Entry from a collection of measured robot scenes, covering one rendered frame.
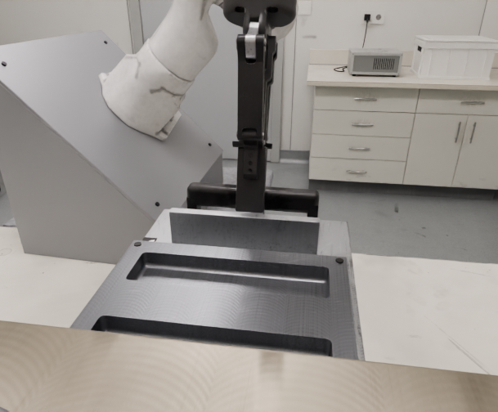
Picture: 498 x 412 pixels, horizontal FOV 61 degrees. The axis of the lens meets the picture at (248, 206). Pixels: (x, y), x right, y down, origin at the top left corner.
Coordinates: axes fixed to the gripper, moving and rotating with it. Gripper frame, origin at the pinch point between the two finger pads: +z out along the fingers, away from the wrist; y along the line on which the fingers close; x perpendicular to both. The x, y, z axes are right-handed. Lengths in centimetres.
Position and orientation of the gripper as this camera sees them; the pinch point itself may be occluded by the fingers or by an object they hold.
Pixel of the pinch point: (251, 179)
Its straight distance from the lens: 45.4
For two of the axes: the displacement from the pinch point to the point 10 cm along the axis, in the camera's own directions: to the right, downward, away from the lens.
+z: -0.5, 9.9, 1.2
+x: -9.9, -0.6, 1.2
